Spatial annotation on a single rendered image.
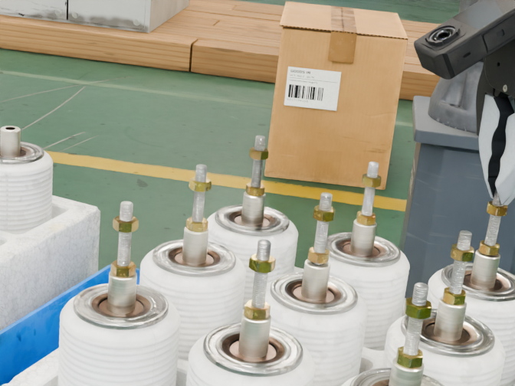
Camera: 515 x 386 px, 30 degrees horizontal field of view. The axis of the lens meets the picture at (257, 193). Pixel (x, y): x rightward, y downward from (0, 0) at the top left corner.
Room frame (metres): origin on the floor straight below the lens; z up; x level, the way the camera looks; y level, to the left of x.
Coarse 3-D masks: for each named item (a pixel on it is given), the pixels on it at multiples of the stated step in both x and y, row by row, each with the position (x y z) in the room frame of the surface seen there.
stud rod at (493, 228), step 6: (498, 198) 0.80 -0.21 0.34; (498, 204) 0.80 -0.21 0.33; (492, 216) 0.80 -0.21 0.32; (498, 216) 0.80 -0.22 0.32; (492, 222) 0.80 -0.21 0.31; (498, 222) 0.81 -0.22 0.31; (492, 228) 0.80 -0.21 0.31; (498, 228) 0.81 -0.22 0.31; (486, 234) 0.81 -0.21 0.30; (492, 234) 0.80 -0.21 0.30; (486, 240) 0.81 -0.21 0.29; (492, 240) 0.80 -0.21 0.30
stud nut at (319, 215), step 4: (316, 208) 0.75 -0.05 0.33; (332, 208) 0.75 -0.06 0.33; (316, 212) 0.74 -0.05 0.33; (320, 212) 0.74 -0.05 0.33; (324, 212) 0.74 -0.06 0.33; (328, 212) 0.74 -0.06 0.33; (332, 212) 0.74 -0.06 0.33; (316, 216) 0.74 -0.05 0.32; (320, 216) 0.74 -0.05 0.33; (324, 216) 0.74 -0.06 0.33; (328, 216) 0.74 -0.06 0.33; (332, 216) 0.74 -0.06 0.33; (320, 220) 0.74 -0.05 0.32; (324, 220) 0.74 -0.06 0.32; (328, 220) 0.74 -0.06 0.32; (332, 220) 0.74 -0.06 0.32
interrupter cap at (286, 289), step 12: (288, 276) 0.77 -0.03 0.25; (300, 276) 0.78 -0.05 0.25; (276, 288) 0.75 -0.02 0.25; (288, 288) 0.75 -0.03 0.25; (300, 288) 0.76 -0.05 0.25; (336, 288) 0.76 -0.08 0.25; (348, 288) 0.76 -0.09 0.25; (276, 300) 0.73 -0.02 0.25; (288, 300) 0.73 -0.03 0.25; (300, 300) 0.73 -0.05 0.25; (312, 300) 0.74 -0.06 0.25; (324, 300) 0.74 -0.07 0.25; (336, 300) 0.74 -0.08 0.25; (348, 300) 0.74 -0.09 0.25; (312, 312) 0.71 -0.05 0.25; (324, 312) 0.71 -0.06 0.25; (336, 312) 0.71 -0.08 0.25
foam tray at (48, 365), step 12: (48, 360) 0.71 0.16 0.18; (180, 360) 0.74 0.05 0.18; (372, 360) 0.77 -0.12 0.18; (24, 372) 0.69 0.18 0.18; (36, 372) 0.69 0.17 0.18; (48, 372) 0.70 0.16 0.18; (180, 372) 0.72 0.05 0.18; (360, 372) 0.78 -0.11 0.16; (12, 384) 0.67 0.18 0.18; (24, 384) 0.67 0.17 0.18; (36, 384) 0.67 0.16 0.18; (48, 384) 0.69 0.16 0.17; (180, 384) 0.72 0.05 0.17
